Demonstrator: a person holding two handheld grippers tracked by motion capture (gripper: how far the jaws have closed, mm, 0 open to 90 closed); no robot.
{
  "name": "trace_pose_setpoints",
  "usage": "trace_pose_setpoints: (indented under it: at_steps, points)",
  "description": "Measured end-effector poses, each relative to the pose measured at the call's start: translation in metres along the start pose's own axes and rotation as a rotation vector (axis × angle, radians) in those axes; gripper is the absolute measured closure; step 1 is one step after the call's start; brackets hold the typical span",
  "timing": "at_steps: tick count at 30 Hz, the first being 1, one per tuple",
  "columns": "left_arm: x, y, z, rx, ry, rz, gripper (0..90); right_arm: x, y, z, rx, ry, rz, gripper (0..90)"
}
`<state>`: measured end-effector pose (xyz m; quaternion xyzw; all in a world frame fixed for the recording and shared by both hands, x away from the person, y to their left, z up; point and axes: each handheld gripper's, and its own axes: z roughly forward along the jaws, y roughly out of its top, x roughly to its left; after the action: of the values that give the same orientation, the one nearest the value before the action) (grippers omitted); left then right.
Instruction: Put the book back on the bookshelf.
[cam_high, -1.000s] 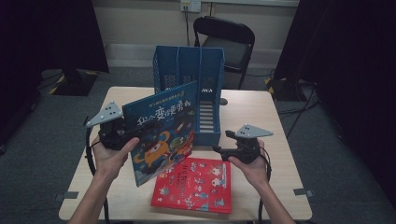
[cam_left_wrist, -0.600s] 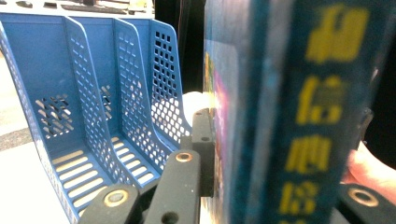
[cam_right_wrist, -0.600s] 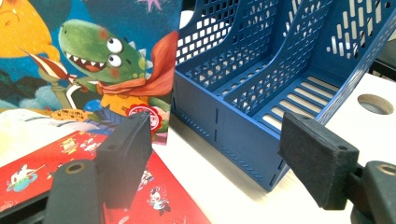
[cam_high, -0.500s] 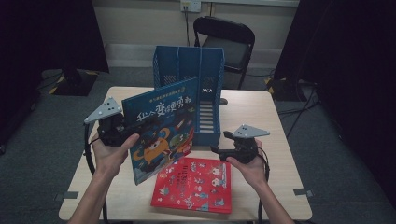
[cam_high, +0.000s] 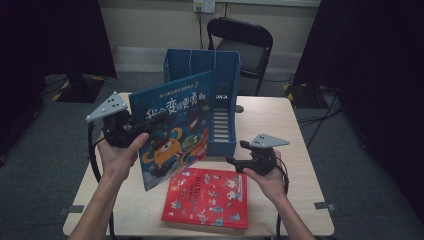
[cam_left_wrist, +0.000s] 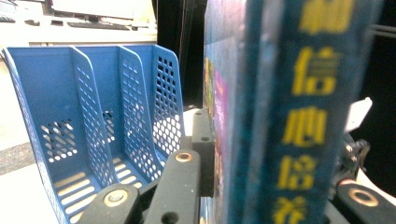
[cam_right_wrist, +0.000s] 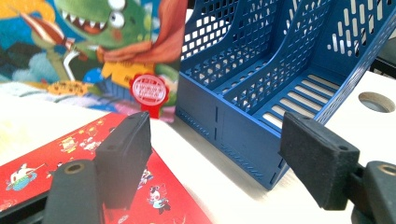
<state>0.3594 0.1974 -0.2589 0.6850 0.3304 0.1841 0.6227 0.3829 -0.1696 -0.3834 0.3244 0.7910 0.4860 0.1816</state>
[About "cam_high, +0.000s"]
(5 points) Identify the person's left hand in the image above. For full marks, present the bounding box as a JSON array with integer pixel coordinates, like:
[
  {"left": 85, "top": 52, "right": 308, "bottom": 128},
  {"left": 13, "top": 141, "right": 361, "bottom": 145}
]
[{"left": 96, "top": 132, "right": 150, "bottom": 183}]

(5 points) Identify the black socket cable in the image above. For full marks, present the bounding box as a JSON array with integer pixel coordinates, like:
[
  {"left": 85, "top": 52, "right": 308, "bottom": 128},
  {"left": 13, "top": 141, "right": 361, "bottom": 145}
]
[{"left": 197, "top": 6, "right": 205, "bottom": 50}]

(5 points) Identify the person's right hand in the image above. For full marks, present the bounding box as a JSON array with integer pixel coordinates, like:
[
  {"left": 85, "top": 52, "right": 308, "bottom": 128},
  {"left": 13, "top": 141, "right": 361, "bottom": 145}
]
[{"left": 242, "top": 149, "right": 289, "bottom": 203}]

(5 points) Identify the black curtain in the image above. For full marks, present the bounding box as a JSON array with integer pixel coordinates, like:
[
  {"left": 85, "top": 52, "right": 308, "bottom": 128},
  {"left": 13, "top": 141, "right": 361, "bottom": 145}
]
[
  {"left": 293, "top": 0, "right": 424, "bottom": 221},
  {"left": 0, "top": 0, "right": 118, "bottom": 168}
]

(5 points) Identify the right hand-held gripper black cable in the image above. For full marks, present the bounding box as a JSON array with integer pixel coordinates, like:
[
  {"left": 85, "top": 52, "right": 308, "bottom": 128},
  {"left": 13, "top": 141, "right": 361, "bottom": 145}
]
[{"left": 273, "top": 155, "right": 290, "bottom": 240}]

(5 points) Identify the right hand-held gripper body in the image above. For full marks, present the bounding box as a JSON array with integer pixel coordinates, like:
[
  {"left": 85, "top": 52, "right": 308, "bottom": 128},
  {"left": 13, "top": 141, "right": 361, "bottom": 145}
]
[{"left": 248, "top": 133, "right": 290, "bottom": 177}]

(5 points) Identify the blue picture book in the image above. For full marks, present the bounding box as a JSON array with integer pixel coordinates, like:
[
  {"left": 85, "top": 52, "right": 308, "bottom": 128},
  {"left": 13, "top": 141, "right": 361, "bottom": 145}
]
[{"left": 128, "top": 70, "right": 214, "bottom": 192}]

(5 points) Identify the blue plastic file rack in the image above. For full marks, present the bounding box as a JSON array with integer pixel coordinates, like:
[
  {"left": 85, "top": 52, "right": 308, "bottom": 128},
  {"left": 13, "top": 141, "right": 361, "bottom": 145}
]
[{"left": 163, "top": 48, "right": 242, "bottom": 158}]

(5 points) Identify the hand-held gripper black cable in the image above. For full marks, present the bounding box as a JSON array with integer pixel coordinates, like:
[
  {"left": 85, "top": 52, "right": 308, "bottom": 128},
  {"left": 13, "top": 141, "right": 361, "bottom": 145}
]
[
  {"left": 273, "top": 155, "right": 290, "bottom": 240},
  {"left": 87, "top": 120, "right": 117, "bottom": 240}
]

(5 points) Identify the black floor cable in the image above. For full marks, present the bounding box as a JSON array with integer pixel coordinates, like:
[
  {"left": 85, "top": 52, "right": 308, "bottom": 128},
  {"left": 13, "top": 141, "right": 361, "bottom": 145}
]
[
  {"left": 296, "top": 107, "right": 344, "bottom": 124},
  {"left": 305, "top": 96, "right": 338, "bottom": 149}
]

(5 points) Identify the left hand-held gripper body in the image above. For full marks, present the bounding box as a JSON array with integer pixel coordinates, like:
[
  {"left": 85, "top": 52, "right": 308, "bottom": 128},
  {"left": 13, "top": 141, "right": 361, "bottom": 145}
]
[{"left": 85, "top": 91, "right": 141, "bottom": 149}]

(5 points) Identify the red picture book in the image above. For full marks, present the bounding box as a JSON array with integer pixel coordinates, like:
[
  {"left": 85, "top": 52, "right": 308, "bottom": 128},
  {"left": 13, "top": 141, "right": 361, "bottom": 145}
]
[{"left": 161, "top": 167, "right": 249, "bottom": 230}]

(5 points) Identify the left hand-held gripper black cable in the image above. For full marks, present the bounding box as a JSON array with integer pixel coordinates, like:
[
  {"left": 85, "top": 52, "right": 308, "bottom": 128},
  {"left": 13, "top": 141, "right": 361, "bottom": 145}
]
[{"left": 87, "top": 120, "right": 117, "bottom": 240}]

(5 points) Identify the black folding chair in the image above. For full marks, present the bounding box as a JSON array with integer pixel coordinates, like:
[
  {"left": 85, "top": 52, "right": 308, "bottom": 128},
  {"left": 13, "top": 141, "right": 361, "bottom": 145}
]
[{"left": 206, "top": 17, "right": 274, "bottom": 97}]

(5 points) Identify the white wall socket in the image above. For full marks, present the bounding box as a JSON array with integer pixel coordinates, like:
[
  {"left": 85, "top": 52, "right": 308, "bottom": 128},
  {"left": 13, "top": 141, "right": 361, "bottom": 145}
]
[{"left": 193, "top": 0, "right": 216, "bottom": 14}]

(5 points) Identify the grey tape strip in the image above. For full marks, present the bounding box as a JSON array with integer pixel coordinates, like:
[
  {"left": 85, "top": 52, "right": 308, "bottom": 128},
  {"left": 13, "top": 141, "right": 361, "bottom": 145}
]
[
  {"left": 59, "top": 204, "right": 85, "bottom": 215},
  {"left": 314, "top": 201, "right": 337, "bottom": 212}
]

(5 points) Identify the black stand base yellow striped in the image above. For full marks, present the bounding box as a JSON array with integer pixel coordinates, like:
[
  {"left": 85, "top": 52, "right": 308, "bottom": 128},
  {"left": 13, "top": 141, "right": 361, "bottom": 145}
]
[
  {"left": 283, "top": 81, "right": 321, "bottom": 109},
  {"left": 51, "top": 73, "right": 107, "bottom": 104}
]

